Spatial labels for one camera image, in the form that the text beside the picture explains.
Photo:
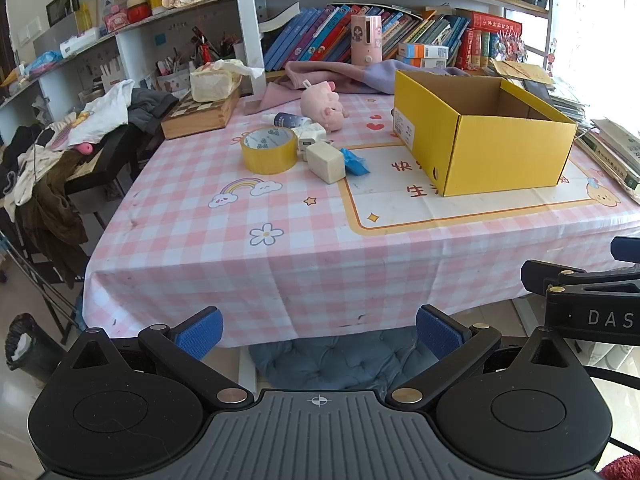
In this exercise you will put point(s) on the blue plastic bag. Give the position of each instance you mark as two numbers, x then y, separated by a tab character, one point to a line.
356	162

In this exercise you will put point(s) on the brown cloth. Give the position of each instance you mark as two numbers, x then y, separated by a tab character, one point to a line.
50	215

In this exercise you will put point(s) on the desk organiser with pens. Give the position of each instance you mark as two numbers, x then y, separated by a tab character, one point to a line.
175	80

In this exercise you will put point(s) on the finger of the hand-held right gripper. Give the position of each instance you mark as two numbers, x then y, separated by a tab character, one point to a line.
537	275
627	249

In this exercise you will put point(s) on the stack of books and papers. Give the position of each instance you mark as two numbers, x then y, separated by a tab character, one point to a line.
615	155

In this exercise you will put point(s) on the white printed shirt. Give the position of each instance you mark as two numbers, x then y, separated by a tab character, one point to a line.
100	117

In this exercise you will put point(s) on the large red dictionary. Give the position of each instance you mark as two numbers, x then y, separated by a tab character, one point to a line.
492	22

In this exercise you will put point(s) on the cream rectangular block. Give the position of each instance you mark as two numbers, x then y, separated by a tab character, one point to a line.
325	165

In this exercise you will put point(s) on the row of blue picture books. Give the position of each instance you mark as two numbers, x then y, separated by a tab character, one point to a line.
310	35

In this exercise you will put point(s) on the red fuzzy garment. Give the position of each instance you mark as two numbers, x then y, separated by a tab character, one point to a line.
622	467

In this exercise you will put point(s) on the white bookshelf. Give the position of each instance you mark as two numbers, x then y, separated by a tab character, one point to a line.
247	20

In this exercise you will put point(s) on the yellow tape roll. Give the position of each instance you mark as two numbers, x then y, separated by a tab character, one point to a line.
270	160

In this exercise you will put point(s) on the pink rounded toy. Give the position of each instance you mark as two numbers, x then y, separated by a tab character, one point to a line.
84	148

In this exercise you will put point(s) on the brown paper envelope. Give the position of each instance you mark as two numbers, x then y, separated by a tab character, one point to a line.
520	71

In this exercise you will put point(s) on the pink and lilac fleece cloth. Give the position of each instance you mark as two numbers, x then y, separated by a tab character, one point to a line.
320	72

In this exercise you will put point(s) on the grey-blue tufted cushion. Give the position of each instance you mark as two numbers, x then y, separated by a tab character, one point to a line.
340	360

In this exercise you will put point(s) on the red round jar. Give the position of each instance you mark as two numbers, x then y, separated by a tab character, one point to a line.
139	10

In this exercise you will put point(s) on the pink cylindrical humidifier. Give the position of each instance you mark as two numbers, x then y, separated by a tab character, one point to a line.
366	40

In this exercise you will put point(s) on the orange and white small box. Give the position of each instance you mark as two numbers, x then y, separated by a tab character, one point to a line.
422	62
422	51

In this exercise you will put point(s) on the yellow cardboard box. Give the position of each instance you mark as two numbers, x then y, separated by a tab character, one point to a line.
505	155

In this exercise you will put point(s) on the red thick book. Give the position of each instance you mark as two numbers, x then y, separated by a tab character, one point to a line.
472	50

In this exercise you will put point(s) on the white rectangular pack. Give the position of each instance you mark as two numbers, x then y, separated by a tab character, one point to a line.
80	42

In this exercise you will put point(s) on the white paper cutout box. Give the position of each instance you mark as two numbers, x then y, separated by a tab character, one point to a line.
112	77

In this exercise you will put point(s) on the pink printed tin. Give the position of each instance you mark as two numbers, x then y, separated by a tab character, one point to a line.
117	21

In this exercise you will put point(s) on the black waste bin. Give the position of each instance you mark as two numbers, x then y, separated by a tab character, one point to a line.
27	347

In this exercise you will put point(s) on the grey garment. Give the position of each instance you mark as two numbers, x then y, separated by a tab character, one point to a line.
152	110

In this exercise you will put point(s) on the grey metal frame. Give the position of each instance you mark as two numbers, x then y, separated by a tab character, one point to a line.
45	295

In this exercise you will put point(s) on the dark blue spray bottle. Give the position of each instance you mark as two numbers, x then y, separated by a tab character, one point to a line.
292	121

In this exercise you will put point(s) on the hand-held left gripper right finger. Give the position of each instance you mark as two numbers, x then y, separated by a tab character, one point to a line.
440	334

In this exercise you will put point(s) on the blue and pink packet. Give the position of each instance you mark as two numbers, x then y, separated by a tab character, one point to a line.
45	62

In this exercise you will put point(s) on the white power adapter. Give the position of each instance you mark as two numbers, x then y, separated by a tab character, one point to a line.
312	135

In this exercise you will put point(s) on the cream tissue pack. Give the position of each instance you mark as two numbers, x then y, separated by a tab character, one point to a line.
212	85

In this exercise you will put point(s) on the wooden chess box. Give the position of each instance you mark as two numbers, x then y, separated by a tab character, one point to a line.
200	120

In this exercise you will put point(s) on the pink plush pig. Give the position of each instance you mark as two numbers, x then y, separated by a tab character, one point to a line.
322	105

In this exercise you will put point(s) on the colourful paper figure decoration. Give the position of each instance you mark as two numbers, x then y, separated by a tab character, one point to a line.
510	47

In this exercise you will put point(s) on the black framed picture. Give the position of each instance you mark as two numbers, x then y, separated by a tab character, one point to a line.
62	7

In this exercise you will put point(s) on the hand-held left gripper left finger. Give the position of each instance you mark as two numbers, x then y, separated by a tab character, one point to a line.
200	334

